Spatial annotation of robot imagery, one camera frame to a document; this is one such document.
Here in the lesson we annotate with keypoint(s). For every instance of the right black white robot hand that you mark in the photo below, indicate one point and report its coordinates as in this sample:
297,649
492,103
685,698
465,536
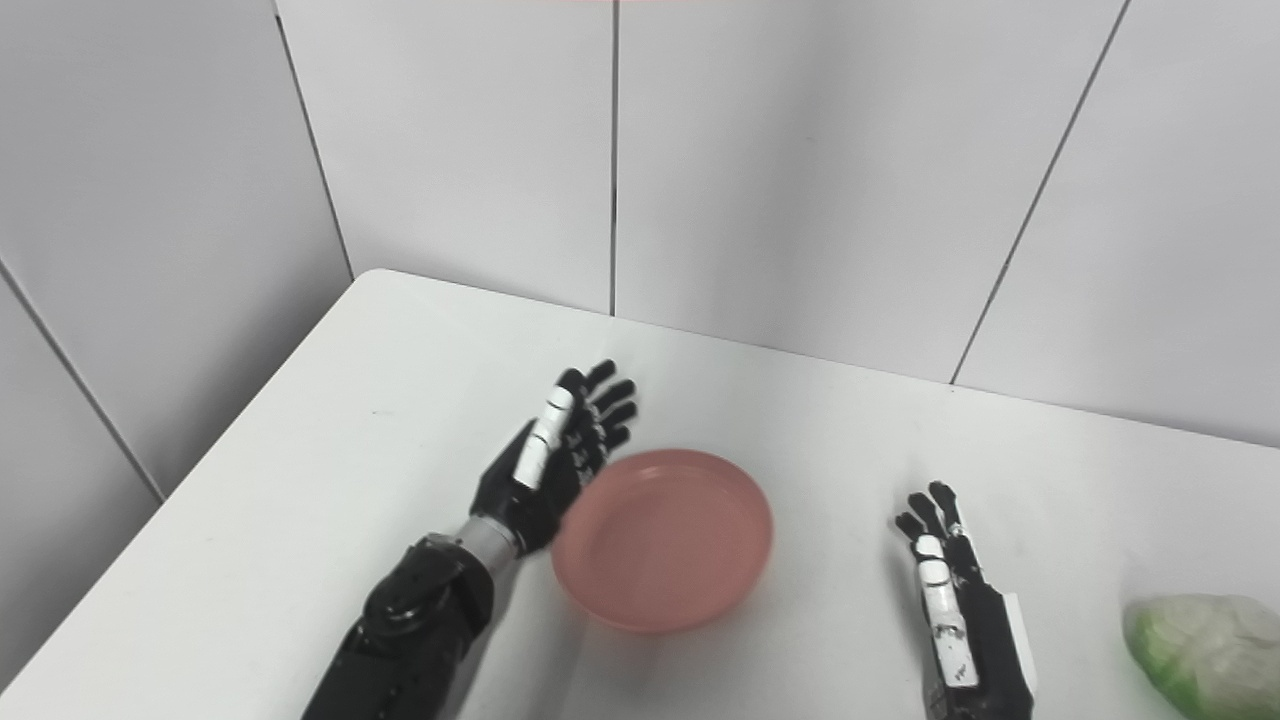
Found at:
960,620

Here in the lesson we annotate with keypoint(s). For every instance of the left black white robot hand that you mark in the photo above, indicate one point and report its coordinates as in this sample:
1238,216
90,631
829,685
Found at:
545,470

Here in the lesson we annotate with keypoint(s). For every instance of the pink round plate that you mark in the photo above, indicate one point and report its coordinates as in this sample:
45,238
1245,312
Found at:
662,540

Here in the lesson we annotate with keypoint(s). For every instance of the green white cabbage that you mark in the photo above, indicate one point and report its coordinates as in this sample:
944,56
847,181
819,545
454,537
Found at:
1205,652

